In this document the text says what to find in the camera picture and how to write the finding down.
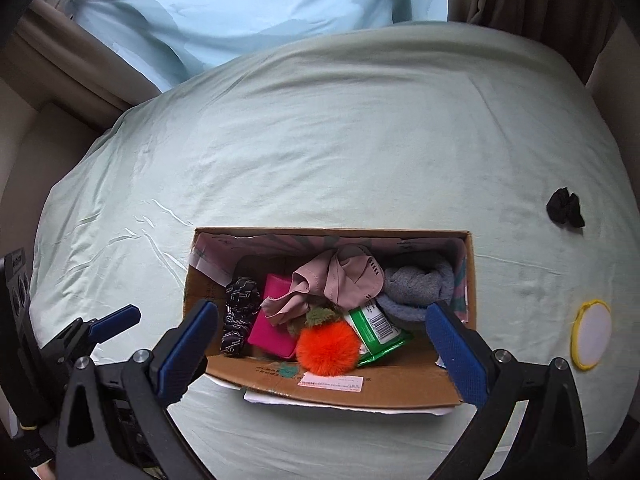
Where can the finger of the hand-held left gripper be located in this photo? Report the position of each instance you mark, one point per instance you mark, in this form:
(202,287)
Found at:
(117,321)

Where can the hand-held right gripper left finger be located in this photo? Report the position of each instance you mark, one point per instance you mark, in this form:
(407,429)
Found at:
(185,355)

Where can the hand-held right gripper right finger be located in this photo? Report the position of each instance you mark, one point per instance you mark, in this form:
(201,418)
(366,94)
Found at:
(457,355)

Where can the black patterned scrunchie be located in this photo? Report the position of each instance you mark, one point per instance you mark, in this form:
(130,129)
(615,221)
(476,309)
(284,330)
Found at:
(239,315)

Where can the grey sock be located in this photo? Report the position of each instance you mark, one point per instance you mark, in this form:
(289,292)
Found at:
(415,290)

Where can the green tissue packet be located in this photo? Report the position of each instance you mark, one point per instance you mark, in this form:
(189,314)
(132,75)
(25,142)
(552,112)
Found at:
(377,332)

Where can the pink pouch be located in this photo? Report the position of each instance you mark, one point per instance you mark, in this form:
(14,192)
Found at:
(272,325)

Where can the cardboard box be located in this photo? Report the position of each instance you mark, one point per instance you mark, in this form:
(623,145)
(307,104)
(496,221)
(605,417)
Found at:
(350,387)

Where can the orange fluffy pompom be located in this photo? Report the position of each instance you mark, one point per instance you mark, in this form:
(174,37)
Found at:
(327,350)

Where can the dusty pink cloth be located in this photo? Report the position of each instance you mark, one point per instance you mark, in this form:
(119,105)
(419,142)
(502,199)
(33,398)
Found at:
(340,280)

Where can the person's left hand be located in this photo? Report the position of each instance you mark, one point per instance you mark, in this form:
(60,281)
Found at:
(45,472)

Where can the yellow-rimmed white round pad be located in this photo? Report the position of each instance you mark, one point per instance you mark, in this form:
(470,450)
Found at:
(592,335)

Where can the black crumpled cloth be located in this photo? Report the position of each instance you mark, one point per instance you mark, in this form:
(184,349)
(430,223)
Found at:
(565,207)

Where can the brown curtain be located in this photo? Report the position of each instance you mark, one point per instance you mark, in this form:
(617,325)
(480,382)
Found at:
(530,5)
(85,70)

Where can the light blue hanging cloth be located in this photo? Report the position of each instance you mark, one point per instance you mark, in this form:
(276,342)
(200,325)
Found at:
(250,5)

